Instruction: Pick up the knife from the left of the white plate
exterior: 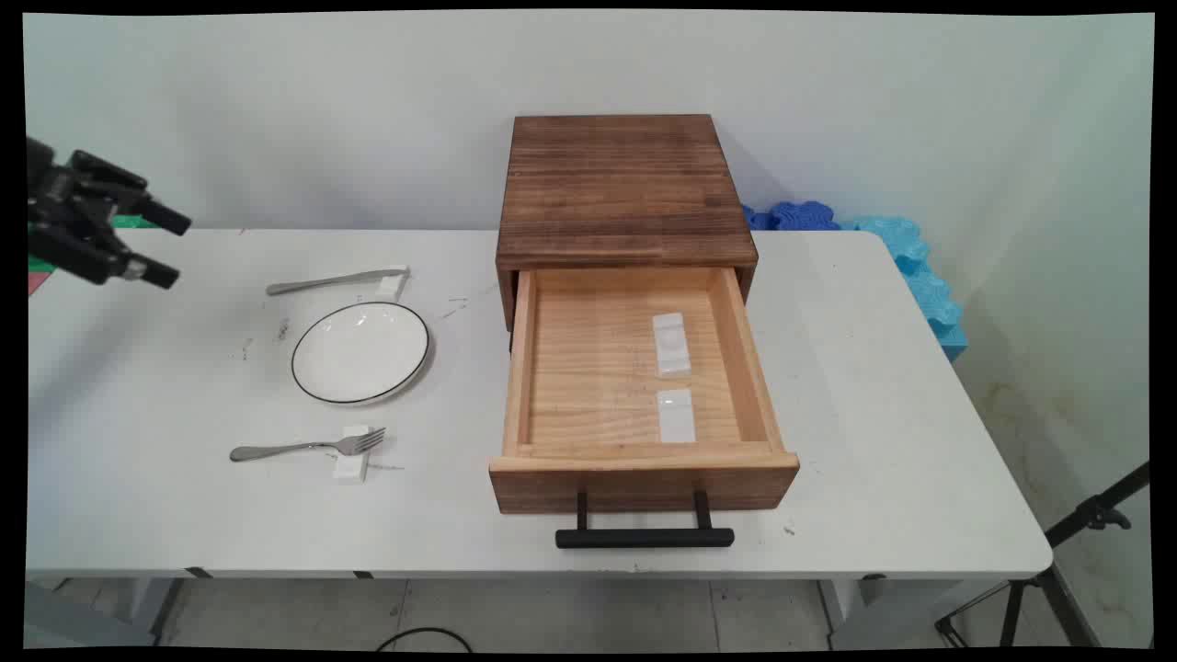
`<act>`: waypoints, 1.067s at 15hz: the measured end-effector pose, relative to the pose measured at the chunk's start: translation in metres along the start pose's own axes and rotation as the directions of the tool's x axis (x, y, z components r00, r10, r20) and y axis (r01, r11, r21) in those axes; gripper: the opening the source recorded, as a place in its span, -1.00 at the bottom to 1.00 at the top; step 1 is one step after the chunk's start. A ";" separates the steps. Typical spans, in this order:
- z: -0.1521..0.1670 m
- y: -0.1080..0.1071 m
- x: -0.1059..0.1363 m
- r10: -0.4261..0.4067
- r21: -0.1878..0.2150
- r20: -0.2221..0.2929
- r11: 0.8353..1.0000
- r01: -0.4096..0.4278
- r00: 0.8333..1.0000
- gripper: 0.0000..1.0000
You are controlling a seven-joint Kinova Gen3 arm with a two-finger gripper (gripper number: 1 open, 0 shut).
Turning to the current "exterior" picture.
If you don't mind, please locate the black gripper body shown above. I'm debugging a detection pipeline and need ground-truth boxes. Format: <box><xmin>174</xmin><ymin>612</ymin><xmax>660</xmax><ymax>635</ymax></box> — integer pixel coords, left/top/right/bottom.
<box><xmin>27</xmin><ymin>138</ymin><xmax>150</xmax><ymax>286</ymax></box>

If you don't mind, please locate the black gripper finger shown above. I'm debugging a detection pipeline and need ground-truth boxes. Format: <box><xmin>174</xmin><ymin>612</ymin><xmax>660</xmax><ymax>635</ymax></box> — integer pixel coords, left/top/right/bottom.
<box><xmin>118</xmin><ymin>255</ymin><xmax>181</xmax><ymax>291</ymax></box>
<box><xmin>136</xmin><ymin>197</ymin><xmax>193</xmax><ymax>237</ymax></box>

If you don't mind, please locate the silver table knife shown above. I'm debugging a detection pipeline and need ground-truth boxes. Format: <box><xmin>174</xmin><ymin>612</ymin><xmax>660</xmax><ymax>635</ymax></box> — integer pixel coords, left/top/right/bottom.
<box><xmin>266</xmin><ymin>268</ymin><xmax>408</xmax><ymax>296</ymax></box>

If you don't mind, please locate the white plate with black rim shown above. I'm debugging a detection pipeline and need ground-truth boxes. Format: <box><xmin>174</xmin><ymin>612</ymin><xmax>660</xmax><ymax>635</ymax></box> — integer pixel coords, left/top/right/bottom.
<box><xmin>291</xmin><ymin>301</ymin><xmax>431</xmax><ymax>405</ymax></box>

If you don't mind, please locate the silver fork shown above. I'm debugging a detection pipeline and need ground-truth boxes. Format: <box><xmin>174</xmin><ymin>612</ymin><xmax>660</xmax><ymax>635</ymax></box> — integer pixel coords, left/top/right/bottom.
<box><xmin>229</xmin><ymin>428</ymin><xmax>387</xmax><ymax>463</ymax></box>

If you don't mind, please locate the white table leg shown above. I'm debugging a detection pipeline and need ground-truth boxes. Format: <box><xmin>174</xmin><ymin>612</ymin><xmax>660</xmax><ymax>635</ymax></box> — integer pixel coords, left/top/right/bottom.
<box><xmin>817</xmin><ymin>577</ymin><xmax>886</xmax><ymax>650</ymax></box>
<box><xmin>124</xmin><ymin>577</ymin><xmax>187</xmax><ymax>646</ymax></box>

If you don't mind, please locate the dark brown wooden cabinet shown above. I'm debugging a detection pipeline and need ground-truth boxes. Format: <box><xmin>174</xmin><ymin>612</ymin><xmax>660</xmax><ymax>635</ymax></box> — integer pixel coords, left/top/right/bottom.
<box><xmin>495</xmin><ymin>114</ymin><xmax>760</xmax><ymax>332</ymax></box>

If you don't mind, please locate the light wooden drawer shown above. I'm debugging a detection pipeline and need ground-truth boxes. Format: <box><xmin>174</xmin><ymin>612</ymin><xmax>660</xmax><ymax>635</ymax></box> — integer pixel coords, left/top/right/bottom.
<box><xmin>488</xmin><ymin>267</ymin><xmax>801</xmax><ymax>515</ymax></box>

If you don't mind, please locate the dark blue foam mat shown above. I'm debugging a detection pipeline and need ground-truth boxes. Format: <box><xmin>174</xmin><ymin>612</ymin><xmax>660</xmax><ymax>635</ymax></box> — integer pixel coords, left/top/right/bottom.
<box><xmin>741</xmin><ymin>200</ymin><xmax>842</xmax><ymax>232</ymax></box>

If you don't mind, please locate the light blue foam mat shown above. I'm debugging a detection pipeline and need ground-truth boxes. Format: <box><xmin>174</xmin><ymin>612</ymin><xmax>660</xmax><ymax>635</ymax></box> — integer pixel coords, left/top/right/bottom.
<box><xmin>839</xmin><ymin>215</ymin><xmax>969</xmax><ymax>362</ymax></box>

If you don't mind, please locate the black tripod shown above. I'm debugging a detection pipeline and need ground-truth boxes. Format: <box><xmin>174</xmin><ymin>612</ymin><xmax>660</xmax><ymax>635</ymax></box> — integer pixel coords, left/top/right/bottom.
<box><xmin>934</xmin><ymin>460</ymin><xmax>1151</xmax><ymax>649</ymax></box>

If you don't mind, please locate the black floor cable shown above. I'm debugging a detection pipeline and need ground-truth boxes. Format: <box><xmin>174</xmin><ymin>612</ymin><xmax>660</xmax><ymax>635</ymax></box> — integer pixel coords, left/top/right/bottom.
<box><xmin>374</xmin><ymin>627</ymin><xmax>475</xmax><ymax>653</ymax></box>

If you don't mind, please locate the black drawer handle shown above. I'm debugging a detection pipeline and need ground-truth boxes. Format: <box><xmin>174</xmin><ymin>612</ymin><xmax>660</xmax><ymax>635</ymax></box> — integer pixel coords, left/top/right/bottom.
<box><xmin>554</xmin><ymin>489</ymin><xmax>736</xmax><ymax>551</ymax></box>

